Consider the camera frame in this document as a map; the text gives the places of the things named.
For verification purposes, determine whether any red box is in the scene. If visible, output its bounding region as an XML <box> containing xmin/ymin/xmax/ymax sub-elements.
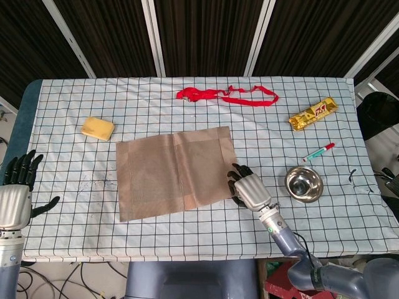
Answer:
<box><xmin>264</xmin><ymin>261</ymin><xmax>312</xmax><ymax>299</ymax></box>

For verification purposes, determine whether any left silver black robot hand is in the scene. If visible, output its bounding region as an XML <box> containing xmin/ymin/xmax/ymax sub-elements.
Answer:
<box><xmin>0</xmin><ymin>149</ymin><xmax>60</xmax><ymax>231</ymax></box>

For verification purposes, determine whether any grey-blue robot torso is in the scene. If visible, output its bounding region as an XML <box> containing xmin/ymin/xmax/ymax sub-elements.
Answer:
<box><xmin>124</xmin><ymin>260</ymin><xmax>259</xmax><ymax>299</ymax></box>

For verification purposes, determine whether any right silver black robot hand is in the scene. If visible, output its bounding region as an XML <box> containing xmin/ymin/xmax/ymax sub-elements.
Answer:
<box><xmin>226</xmin><ymin>163</ymin><xmax>272</xmax><ymax>212</ymax></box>

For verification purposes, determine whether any green marker with red cap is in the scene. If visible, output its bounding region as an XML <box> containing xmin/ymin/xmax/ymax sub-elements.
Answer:
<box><xmin>301</xmin><ymin>143</ymin><xmax>335</xmax><ymax>163</ymax></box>

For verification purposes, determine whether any black floor cable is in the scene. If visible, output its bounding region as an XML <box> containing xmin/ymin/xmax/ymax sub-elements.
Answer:
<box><xmin>18</xmin><ymin>260</ymin><xmax>125</xmax><ymax>299</ymax></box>

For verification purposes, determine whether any black chair back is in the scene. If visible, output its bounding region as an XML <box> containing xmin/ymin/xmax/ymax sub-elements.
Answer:
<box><xmin>356</xmin><ymin>92</ymin><xmax>399</xmax><ymax>141</ymax></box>

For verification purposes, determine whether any red ribbon strap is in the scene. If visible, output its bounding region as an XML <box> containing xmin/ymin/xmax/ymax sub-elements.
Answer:
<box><xmin>176</xmin><ymin>84</ymin><xmax>280</xmax><ymax>107</ymax></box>

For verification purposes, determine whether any brown woven placemat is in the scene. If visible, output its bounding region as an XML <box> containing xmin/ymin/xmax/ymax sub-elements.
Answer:
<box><xmin>115</xmin><ymin>125</ymin><xmax>239</xmax><ymax>223</ymax></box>

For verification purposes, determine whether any black metal frame piece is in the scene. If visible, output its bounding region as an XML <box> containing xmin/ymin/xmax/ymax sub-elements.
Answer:
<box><xmin>373</xmin><ymin>167</ymin><xmax>399</xmax><ymax>199</ymax></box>

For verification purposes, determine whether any white partition post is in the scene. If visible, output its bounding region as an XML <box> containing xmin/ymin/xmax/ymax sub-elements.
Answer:
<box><xmin>244</xmin><ymin>0</ymin><xmax>277</xmax><ymax>77</ymax></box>
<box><xmin>142</xmin><ymin>0</ymin><xmax>166</xmax><ymax>77</ymax></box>
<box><xmin>344</xmin><ymin>18</ymin><xmax>399</xmax><ymax>78</ymax></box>
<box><xmin>42</xmin><ymin>0</ymin><xmax>96</xmax><ymax>78</ymax></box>

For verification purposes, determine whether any yellow sponge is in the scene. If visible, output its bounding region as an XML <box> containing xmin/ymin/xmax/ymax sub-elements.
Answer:
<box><xmin>80</xmin><ymin>116</ymin><xmax>115</xmax><ymax>141</ymax></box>

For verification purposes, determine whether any stainless steel bowl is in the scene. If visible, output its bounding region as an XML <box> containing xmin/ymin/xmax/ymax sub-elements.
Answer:
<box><xmin>284</xmin><ymin>166</ymin><xmax>324</xmax><ymax>204</ymax></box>

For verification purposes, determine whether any gold snack package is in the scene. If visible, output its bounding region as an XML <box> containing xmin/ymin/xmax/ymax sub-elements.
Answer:
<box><xmin>288</xmin><ymin>97</ymin><xmax>339</xmax><ymax>132</ymax></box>

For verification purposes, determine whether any white checkered tablecloth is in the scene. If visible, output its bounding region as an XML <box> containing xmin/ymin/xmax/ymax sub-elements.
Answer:
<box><xmin>0</xmin><ymin>76</ymin><xmax>399</xmax><ymax>262</ymax></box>

